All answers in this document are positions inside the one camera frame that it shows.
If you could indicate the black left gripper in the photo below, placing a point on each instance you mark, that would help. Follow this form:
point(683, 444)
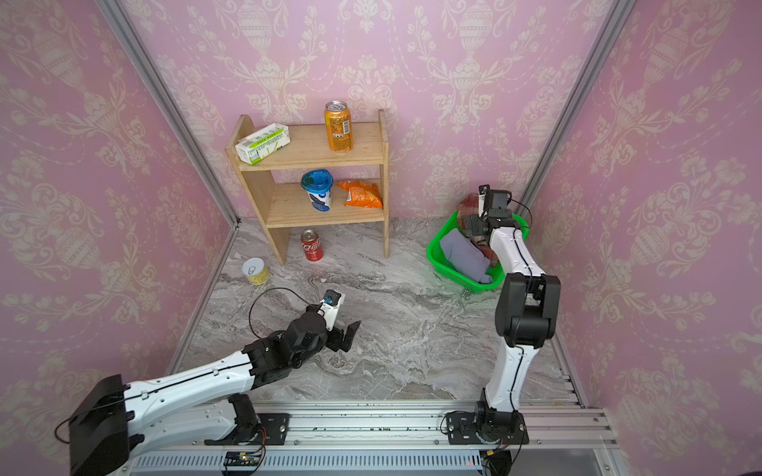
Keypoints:
point(338, 342)

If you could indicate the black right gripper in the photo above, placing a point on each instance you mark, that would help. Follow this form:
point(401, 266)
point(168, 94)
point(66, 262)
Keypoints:
point(474, 225)

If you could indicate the red plaid skirt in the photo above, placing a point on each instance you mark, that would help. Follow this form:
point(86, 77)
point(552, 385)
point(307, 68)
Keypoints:
point(467, 207)

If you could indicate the lavender skirt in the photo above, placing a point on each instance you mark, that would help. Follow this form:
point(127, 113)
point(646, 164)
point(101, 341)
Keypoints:
point(465, 257)

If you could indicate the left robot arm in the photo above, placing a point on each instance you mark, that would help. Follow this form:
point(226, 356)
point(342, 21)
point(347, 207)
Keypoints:
point(209, 404)

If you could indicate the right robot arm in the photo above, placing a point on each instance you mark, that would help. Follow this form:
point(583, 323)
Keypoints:
point(525, 316)

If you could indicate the green plastic perforated basket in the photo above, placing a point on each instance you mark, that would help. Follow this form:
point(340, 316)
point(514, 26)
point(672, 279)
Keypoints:
point(443, 259)

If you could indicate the red cola can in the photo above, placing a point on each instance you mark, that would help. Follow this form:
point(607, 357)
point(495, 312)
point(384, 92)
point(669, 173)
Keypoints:
point(311, 244)

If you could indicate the yellow white can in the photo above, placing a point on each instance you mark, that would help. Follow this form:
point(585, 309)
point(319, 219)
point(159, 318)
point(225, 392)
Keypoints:
point(256, 271)

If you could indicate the orange snack bag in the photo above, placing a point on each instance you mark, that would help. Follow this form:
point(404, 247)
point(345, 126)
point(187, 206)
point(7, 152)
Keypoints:
point(361, 194)

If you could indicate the wooden two-tier shelf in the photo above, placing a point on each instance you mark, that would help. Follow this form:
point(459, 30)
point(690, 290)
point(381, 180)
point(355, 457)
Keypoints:
point(294, 187)

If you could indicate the small black circuit board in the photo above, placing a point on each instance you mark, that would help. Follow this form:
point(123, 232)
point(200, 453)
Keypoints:
point(242, 460)

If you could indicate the orange drink can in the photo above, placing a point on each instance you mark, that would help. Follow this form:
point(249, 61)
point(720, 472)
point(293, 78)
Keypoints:
point(339, 126)

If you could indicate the white green tissue box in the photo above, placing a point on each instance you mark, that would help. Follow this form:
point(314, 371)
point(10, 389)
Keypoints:
point(257, 146)

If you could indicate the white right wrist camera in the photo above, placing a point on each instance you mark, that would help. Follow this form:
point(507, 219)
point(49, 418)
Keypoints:
point(482, 195)

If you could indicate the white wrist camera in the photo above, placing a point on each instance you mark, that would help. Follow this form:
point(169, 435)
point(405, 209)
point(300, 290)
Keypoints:
point(482, 195)
point(329, 308)

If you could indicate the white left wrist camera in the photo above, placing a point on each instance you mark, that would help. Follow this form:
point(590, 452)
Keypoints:
point(329, 308)

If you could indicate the aluminium mounting rail frame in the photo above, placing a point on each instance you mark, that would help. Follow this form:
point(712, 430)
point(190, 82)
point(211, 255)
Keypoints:
point(403, 438)

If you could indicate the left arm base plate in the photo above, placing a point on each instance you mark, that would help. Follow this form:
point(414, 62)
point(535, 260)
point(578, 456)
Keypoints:
point(270, 429)

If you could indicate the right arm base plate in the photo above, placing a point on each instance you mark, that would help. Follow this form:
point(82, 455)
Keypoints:
point(492, 428)

